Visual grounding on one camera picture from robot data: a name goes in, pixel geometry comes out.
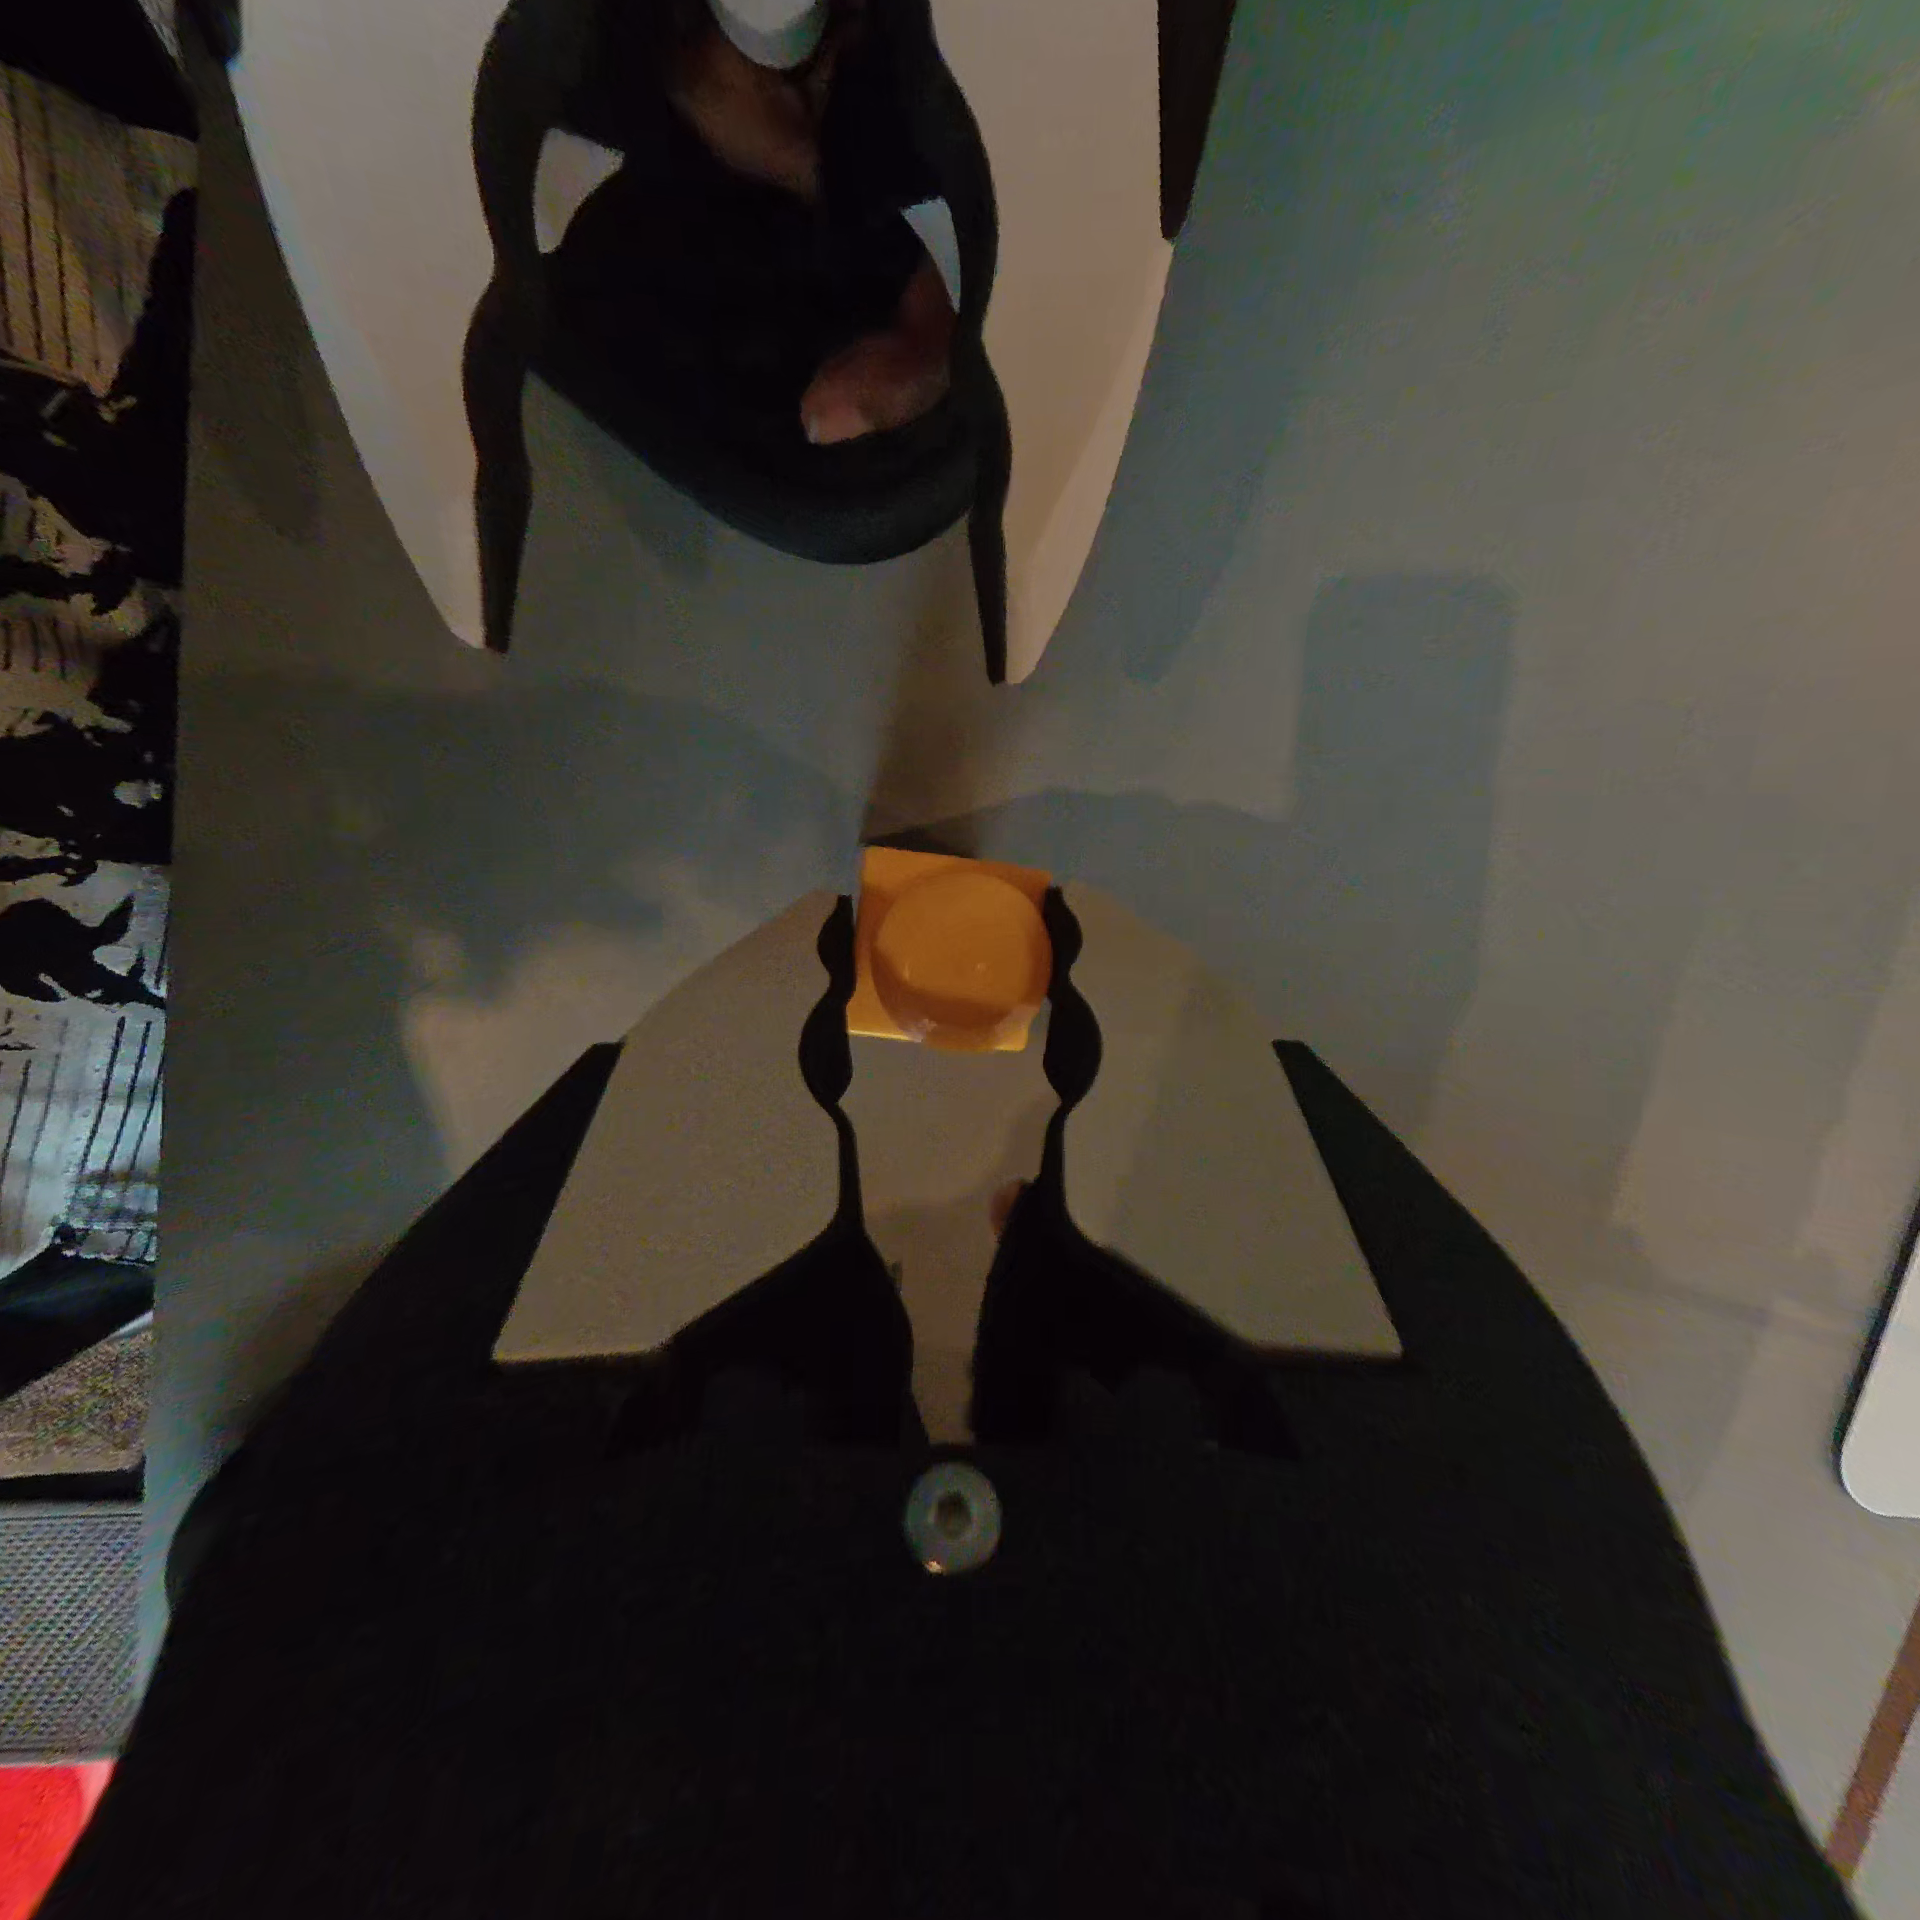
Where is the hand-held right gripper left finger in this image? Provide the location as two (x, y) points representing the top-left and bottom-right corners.
(492, 890), (874, 1366)

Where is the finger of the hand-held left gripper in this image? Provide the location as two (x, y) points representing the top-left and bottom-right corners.
(232, 0), (544, 655)
(896, 0), (1241, 687)

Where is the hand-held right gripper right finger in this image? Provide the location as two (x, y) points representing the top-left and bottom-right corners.
(1026, 889), (1409, 1365)

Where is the orange toy block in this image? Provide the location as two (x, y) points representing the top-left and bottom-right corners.
(843, 843), (1056, 1057)

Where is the person's left forearm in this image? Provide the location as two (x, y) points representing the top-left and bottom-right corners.
(555, 150), (986, 568)

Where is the person's left hand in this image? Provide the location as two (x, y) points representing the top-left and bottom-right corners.
(704, 53), (965, 448)

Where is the white tablet stand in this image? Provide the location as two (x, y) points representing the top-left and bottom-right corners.
(1839, 1191), (1920, 1520)

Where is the orange traffic cone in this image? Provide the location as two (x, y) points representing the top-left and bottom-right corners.
(0, 1761), (120, 1920)

